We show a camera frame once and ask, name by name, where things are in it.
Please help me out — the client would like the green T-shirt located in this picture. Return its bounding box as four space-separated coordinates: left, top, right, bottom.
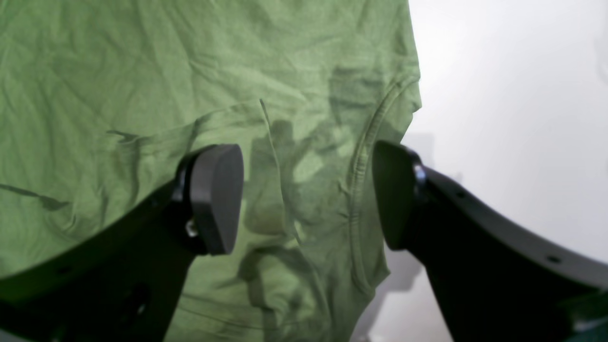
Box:
0 0 421 342

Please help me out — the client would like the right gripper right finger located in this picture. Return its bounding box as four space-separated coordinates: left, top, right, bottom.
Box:
372 141 608 342

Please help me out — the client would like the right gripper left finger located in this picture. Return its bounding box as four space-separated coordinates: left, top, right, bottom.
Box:
0 144 245 342

